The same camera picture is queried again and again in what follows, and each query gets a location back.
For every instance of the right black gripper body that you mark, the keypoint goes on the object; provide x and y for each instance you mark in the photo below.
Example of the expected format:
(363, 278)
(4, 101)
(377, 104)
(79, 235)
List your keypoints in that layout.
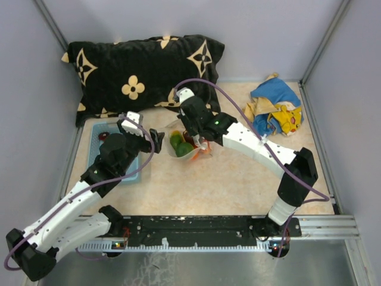
(191, 127)

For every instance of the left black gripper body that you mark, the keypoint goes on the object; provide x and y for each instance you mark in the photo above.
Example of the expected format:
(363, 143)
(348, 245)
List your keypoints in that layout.
(137, 143)

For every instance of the dark purple toy fruit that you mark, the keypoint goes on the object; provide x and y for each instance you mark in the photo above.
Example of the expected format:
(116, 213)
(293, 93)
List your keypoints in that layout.
(189, 138)

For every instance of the green toy lime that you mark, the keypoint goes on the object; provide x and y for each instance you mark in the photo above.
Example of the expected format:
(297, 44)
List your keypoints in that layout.
(183, 149)

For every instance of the clear polka dot zip bag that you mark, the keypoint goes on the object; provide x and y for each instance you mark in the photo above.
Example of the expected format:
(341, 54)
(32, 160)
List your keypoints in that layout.
(177, 125)

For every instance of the light blue plastic basket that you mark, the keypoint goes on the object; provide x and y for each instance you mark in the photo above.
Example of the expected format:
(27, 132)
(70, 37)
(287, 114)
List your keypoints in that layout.
(96, 142)

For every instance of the small dark red toy fruit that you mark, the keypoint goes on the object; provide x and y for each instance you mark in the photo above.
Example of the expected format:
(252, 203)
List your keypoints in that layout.
(102, 136)

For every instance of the yellow green toy mango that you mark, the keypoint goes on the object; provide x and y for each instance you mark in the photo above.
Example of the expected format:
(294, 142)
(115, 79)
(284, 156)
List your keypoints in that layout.
(175, 140)

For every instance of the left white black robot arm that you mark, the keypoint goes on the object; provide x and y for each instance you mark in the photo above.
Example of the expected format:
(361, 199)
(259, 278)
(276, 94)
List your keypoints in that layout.
(36, 249)

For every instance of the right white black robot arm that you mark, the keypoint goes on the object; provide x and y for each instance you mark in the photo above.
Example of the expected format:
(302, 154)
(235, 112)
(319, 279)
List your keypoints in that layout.
(297, 169)

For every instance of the black floral plush pillow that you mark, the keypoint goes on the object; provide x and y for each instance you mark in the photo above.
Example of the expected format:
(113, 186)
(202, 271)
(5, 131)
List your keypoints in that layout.
(139, 74)

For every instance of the blue yellow cartoon cloth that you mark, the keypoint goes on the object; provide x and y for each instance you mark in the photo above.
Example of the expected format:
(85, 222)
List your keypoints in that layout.
(274, 108)

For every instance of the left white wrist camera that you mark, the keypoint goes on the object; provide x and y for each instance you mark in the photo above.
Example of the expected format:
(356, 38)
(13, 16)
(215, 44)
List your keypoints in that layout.
(130, 123)

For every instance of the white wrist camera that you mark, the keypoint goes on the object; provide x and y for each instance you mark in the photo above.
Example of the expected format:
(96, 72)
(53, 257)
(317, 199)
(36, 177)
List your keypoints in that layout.
(182, 95)
(130, 123)

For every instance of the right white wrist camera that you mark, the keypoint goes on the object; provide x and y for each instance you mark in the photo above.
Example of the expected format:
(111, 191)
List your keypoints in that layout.
(182, 95)

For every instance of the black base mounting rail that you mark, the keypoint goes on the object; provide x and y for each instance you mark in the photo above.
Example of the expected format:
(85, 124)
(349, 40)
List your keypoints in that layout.
(202, 231)

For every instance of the aluminium frame rail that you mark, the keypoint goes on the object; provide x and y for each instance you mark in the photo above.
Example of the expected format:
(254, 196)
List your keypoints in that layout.
(313, 228)

